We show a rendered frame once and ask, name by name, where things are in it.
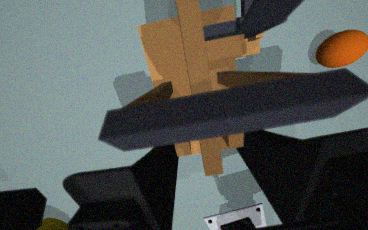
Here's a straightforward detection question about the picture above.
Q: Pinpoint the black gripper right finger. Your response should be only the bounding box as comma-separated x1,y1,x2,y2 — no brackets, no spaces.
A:
236,128,368,224

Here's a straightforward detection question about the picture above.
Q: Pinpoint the orange ball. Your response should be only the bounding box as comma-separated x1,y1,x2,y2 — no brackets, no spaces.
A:
315,29,368,68

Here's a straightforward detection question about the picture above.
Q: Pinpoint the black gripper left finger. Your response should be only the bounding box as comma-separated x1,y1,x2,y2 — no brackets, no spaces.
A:
63,144,179,230

